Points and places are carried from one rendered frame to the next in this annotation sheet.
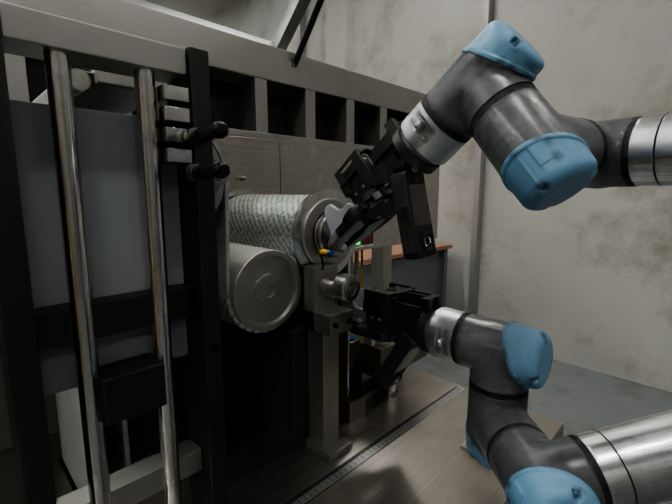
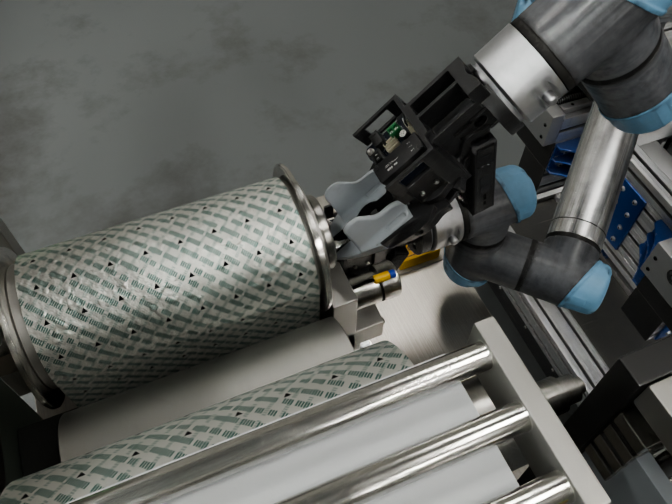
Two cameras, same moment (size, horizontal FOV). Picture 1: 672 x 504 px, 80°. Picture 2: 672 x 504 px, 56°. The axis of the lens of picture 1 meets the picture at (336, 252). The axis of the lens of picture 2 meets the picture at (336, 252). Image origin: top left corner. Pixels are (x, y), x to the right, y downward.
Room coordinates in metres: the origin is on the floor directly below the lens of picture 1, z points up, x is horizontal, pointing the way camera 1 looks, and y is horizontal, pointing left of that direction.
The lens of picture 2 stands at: (0.49, 0.34, 1.74)
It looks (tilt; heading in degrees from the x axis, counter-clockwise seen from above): 55 degrees down; 292
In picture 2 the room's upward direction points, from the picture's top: straight up
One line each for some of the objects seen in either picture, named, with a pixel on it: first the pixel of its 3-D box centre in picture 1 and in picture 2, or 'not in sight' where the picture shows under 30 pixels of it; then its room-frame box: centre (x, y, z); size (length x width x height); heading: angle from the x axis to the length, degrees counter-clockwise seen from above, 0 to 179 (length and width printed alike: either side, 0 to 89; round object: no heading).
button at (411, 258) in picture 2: not in sight; (410, 243); (0.60, -0.26, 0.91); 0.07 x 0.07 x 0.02; 45
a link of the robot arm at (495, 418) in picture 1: (500, 425); (484, 251); (0.49, -0.22, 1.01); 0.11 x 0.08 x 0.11; 178
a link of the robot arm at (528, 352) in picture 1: (501, 351); (486, 203); (0.51, -0.22, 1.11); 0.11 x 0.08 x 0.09; 45
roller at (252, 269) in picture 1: (225, 277); (224, 424); (0.66, 0.19, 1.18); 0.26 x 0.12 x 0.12; 45
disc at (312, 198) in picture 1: (326, 233); (301, 238); (0.66, 0.01, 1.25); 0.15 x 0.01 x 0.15; 135
